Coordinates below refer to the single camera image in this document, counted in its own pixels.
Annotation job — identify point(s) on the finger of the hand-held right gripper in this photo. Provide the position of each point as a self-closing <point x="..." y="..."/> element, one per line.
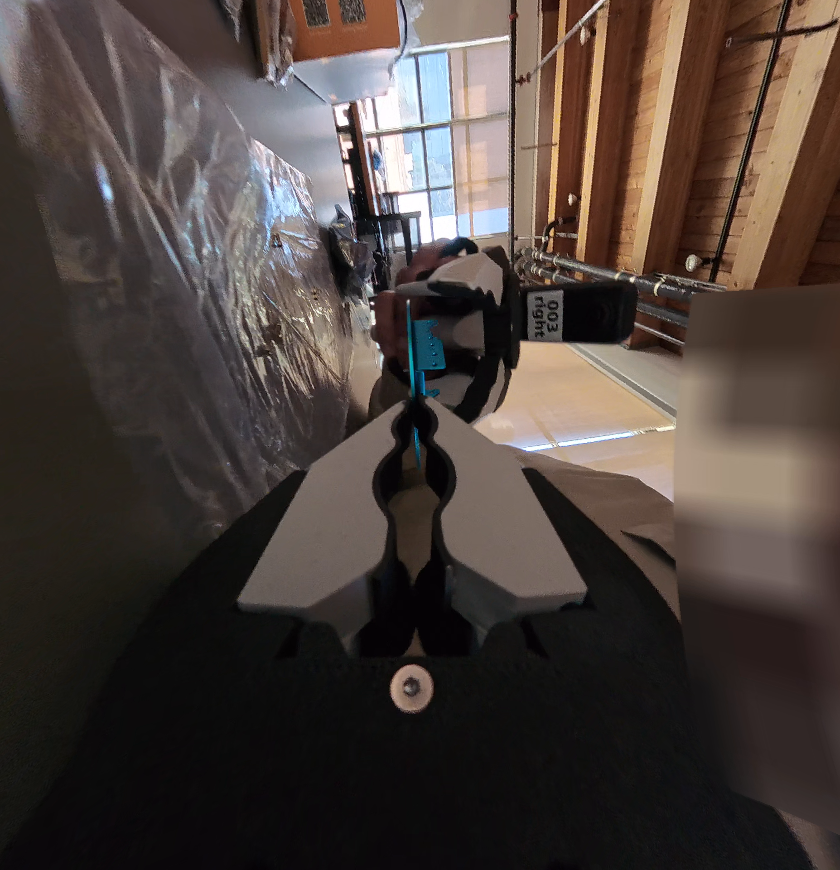
<point x="450" y="387"/>
<point x="467" y="275"/>

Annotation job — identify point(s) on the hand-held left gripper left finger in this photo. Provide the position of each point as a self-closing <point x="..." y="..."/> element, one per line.
<point x="311" y="544"/>

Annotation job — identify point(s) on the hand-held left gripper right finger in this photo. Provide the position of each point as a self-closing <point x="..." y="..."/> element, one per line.
<point x="508" y="544"/>

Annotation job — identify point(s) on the blue perforated mounting bracket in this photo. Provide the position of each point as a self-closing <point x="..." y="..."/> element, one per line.
<point x="430" y="343"/>

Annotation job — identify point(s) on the blue round metal plate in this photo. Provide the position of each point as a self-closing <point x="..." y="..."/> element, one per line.
<point x="412" y="353"/>

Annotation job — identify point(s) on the person's right hand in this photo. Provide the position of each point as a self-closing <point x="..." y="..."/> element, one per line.
<point x="393" y="319"/>

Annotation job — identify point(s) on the black insulated pipe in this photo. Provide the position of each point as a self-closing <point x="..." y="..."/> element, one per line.
<point x="597" y="272"/>
<point x="658" y="312"/>

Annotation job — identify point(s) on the black table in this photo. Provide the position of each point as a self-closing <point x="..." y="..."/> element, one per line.
<point x="393" y="231"/>

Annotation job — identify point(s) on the crumpled dark plastic bag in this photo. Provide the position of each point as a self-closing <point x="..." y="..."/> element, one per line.
<point x="349" y="248"/>

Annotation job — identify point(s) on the grid pane window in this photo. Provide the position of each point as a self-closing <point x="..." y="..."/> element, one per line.
<point x="454" y="149"/>

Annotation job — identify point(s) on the orange cardboard box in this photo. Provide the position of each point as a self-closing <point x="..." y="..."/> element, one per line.
<point x="345" y="34"/>

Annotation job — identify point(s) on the clear plastic bag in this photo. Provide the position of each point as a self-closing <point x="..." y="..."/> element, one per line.
<point x="155" y="272"/>

